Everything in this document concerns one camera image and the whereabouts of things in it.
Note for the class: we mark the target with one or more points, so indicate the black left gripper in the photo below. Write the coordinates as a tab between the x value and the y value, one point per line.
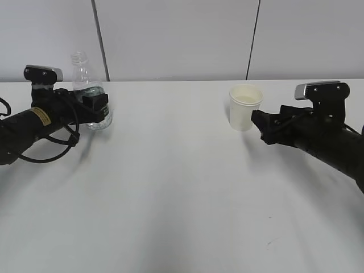
60	107

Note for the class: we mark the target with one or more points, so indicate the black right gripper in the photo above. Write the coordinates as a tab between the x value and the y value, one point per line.
295	127

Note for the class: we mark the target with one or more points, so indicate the clear green-label water bottle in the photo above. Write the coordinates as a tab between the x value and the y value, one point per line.
87	83

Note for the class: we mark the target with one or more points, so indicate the white paper cup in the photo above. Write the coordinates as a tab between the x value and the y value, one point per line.
244	99

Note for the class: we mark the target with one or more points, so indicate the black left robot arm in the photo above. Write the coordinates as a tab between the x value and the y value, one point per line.
20	131

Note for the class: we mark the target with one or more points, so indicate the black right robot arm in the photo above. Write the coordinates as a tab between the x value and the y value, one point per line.
345	154

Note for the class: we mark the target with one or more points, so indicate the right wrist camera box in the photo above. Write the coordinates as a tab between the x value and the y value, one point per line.
328	99

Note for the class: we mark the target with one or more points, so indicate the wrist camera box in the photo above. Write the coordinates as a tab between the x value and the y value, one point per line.
328	99
42	77

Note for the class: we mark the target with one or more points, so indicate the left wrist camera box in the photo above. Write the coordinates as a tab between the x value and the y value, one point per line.
42	77

